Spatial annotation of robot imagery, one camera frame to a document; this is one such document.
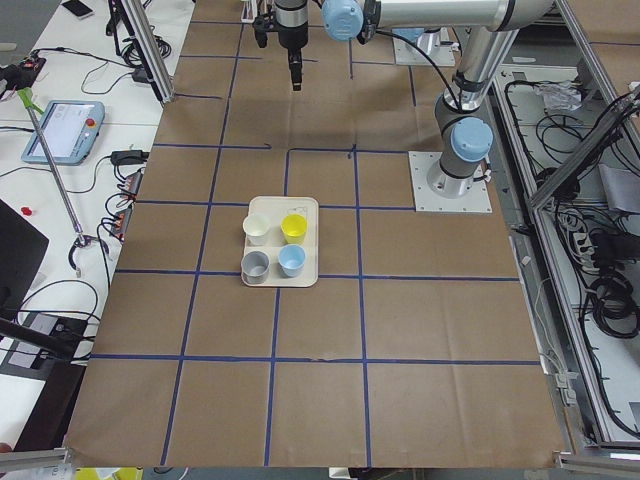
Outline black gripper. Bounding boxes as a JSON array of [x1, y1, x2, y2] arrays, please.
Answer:
[[252, 13, 308, 91]]

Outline yellow plastic cup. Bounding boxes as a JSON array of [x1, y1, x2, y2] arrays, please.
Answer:
[[280, 213, 308, 245]]

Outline white plastic cup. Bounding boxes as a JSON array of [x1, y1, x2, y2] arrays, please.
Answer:
[[242, 213, 271, 246]]

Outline grey plastic cup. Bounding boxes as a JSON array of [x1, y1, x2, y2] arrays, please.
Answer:
[[241, 251, 270, 286]]

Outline cream plastic tray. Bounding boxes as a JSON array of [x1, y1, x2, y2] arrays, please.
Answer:
[[243, 196, 319, 288]]

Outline blue teach pendant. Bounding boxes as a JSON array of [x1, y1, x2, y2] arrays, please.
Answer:
[[36, 100, 105, 166]]

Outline white wire cup rack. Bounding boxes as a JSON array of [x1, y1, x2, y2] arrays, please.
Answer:
[[240, 0, 273, 24]]

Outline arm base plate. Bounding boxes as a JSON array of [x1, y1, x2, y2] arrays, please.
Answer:
[[408, 151, 492, 214], [391, 27, 459, 66]]

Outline aluminium frame post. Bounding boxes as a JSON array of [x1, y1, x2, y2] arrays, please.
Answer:
[[118, 0, 175, 105]]

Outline green handled reach tool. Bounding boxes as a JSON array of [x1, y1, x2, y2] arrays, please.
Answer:
[[17, 87, 84, 238]]

